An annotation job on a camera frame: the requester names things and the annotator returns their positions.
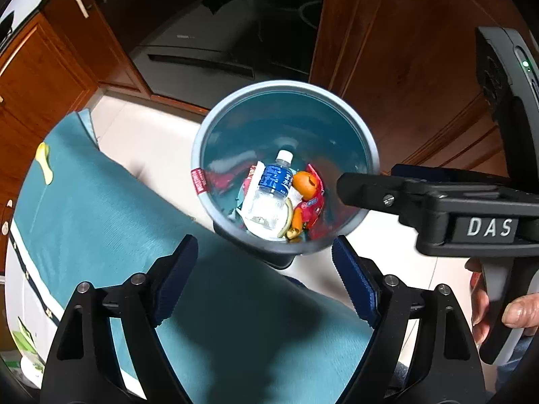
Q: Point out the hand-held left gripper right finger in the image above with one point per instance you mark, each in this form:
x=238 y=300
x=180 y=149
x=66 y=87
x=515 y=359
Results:
x=353 y=277

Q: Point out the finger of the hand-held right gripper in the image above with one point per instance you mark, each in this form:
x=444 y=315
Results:
x=370 y=191
x=421 y=171

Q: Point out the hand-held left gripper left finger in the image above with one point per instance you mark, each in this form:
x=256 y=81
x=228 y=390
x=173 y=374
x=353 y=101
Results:
x=177 y=277

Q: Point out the bright red snack bag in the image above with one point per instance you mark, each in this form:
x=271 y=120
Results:
x=311 y=214

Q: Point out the orange peel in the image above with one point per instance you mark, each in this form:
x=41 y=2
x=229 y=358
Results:
x=305 y=185

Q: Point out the banana peel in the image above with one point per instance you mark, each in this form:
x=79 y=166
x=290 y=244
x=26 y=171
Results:
x=291 y=231

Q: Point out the clear plastic water bottle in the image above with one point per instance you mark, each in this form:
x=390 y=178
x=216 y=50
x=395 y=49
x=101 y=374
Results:
x=276 y=176

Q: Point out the dark red snack bag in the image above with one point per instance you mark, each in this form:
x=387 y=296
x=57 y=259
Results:
x=221 y=181

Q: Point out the blue round waste bin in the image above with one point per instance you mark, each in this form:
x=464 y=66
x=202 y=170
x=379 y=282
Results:
x=252 y=134

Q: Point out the yellow peel piece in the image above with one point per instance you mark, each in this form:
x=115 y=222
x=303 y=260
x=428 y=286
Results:
x=44 y=162

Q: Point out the person's right hand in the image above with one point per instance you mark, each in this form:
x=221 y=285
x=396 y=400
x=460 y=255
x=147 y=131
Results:
x=522 y=311

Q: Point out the teal white star-striped tablecloth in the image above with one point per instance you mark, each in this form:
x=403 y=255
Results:
x=105 y=219

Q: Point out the light green wrapper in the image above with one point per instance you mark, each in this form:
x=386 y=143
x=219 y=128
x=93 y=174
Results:
x=23 y=338

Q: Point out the wooden drawer cabinet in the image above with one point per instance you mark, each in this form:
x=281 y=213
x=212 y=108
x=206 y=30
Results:
x=6 y=185

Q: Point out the built-in black oven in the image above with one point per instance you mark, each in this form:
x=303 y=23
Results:
x=210 y=29

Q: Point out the wooden double-door cabinet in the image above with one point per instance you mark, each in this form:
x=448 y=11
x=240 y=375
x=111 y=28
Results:
x=33 y=92

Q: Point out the narrow wooden cabinet door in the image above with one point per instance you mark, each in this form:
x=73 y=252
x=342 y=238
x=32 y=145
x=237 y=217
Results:
x=105 y=50

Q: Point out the kitchen countertop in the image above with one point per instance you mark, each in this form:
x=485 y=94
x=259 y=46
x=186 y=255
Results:
x=14 y=12

